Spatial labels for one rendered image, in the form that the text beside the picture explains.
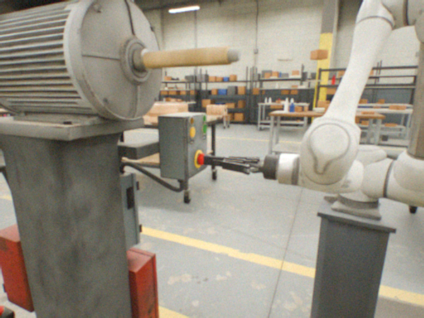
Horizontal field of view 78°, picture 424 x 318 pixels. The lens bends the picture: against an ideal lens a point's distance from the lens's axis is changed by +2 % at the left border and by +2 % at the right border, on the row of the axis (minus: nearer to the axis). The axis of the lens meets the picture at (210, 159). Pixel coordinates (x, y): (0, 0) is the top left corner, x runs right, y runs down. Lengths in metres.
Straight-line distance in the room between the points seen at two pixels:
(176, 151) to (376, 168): 0.77
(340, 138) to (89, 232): 0.64
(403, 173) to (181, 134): 0.79
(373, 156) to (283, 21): 10.95
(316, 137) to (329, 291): 0.96
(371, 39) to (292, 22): 10.98
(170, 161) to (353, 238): 0.81
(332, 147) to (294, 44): 11.21
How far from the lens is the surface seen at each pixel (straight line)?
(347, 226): 1.23
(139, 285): 1.00
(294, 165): 0.73
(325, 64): 7.36
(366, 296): 1.38
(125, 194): 0.90
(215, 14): 12.86
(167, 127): 0.80
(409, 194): 1.18
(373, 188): 1.20
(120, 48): 0.58
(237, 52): 0.49
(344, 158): 0.56
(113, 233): 0.85
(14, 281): 1.02
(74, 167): 0.70
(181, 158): 0.79
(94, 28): 0.56
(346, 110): 0.65
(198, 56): 0.52
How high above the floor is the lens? 1.18
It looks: 14 degrees down
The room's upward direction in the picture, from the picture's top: straight up
